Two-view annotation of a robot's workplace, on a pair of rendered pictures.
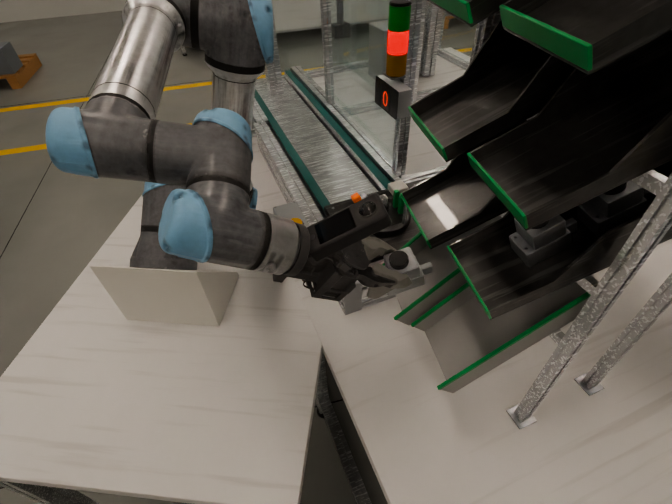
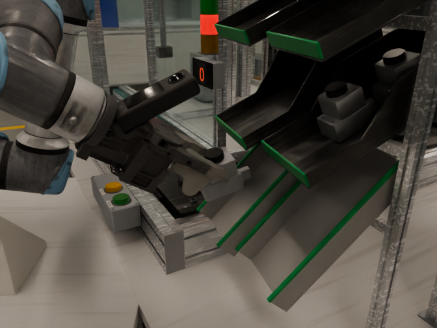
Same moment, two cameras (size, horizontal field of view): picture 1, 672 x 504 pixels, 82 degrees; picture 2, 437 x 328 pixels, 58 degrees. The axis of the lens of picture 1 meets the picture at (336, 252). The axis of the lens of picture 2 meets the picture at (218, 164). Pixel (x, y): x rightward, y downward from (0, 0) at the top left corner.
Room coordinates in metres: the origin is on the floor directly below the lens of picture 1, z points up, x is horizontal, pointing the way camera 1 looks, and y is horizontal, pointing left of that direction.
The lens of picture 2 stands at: (-0.12, -0.01, 1.42)
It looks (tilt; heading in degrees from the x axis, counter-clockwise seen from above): 24 degrees down; 351
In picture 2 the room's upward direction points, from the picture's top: straight up
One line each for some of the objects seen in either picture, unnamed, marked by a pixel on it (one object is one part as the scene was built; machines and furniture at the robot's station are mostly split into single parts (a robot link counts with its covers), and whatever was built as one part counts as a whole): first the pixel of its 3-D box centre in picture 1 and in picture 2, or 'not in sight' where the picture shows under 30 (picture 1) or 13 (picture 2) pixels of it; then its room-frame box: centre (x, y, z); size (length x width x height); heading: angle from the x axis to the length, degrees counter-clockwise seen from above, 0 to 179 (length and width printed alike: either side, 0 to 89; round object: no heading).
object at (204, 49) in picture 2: (396, 63); (209, 43); (1.00, -0.17, 1.28); 0.05 x 0.05 x 0.05
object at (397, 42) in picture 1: (397, 41); (209, 24); (1.00, -0.17, 1.33); 0.05 x 0.05 x 0.05
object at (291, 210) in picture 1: (296, 233); (114, 199); (0.79, 0.10, 0.93); 0.21 x 0.07 x 0.06; 20
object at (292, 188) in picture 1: (297, 195); (118, 172); (0.99, 0.11, 0.91); 0.89 x 0.06 x 0.11; 20
